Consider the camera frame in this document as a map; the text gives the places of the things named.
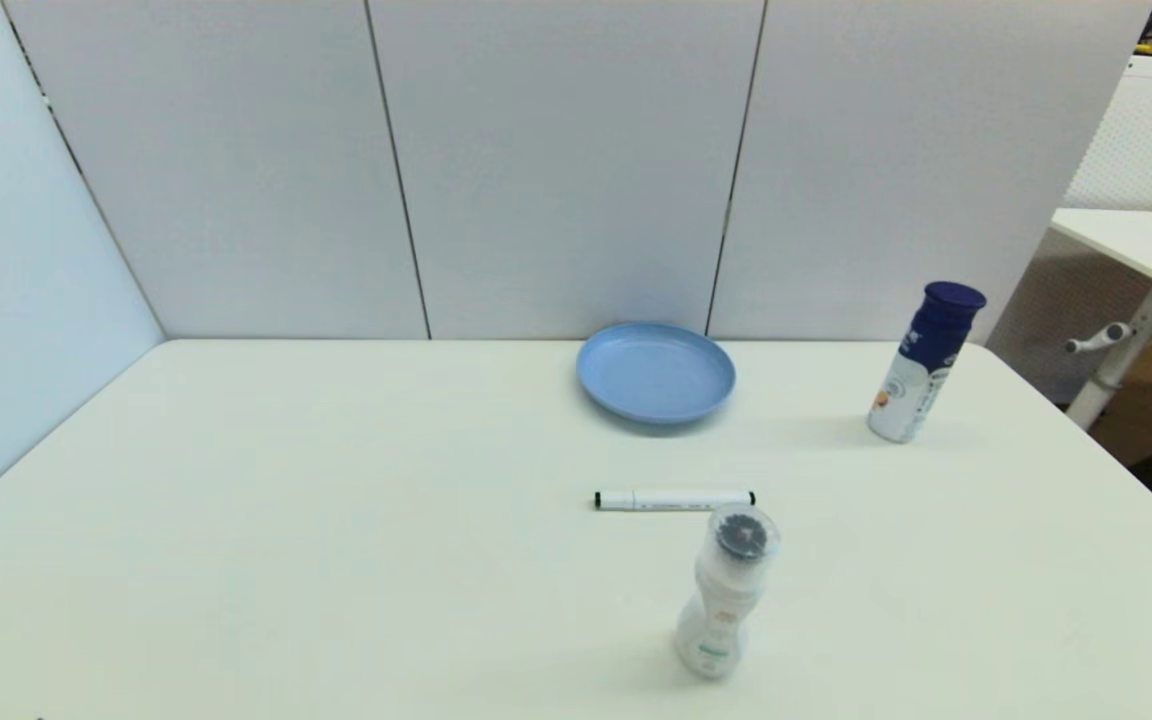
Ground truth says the white marker with black caps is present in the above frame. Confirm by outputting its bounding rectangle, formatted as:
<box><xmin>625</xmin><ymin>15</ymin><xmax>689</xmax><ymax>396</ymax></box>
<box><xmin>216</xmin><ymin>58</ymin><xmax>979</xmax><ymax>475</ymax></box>
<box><xmin>594</xmin><ymin>489</ymin><xmax>757</xmax><ymax>513</ymax></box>

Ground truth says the blue round plate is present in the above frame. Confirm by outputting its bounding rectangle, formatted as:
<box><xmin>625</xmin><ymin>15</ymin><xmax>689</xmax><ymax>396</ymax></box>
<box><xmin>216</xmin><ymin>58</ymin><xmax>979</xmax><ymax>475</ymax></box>
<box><xmin>576</xmin><ymin>321</ymin><xmax>737</xmax><ymax>427</ymax></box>

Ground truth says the white bottle with clear cap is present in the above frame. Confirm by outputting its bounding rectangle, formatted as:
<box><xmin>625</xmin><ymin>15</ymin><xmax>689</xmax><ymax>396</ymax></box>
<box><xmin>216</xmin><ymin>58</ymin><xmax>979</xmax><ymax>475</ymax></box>
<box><xmin>673</xmin><ymin>503</ymin><xmax>782</xmax><ymax>682</ymax></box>

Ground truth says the white bottle with blue cap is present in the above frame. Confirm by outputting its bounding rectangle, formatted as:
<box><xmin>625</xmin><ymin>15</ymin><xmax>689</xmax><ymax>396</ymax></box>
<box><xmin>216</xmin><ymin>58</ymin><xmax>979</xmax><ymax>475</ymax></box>
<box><xmin>867</xmin><ymin>281</ymin><xmax>988</xmax><ymax>444</ymax></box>

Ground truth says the white side table leg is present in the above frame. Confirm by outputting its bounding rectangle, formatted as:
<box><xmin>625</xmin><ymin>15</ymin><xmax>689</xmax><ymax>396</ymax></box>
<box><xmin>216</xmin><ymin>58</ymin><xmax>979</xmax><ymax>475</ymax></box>
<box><xmin>1066</xmin><ymin>283</ymin><xmax>1152</xmax><ymax>431</ymax></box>

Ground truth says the white side table top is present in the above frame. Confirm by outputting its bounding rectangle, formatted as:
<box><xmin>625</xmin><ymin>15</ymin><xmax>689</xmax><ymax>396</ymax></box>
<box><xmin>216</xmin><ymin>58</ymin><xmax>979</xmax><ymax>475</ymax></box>
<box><xmin>1050</xmin><ymin>207</ymin><xmax>1152</xmax><ymax>313</ymax></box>

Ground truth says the white pegboard panel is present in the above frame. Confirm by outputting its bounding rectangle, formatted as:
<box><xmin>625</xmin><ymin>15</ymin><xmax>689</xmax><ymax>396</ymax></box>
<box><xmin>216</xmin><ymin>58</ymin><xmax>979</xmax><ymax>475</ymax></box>
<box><xmin>1064</xmin><ymin>55</ymin><xmax>1152</xmax><ymax>211</ymax></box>

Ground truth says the grey table crank handle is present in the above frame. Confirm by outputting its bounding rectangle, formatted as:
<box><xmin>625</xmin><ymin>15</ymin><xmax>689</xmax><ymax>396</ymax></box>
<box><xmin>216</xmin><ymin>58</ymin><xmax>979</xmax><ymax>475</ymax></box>
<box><xmin>1066</xmin><ymin>322</ymin><xmax>1135</xmax><ymax>355</ymax></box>

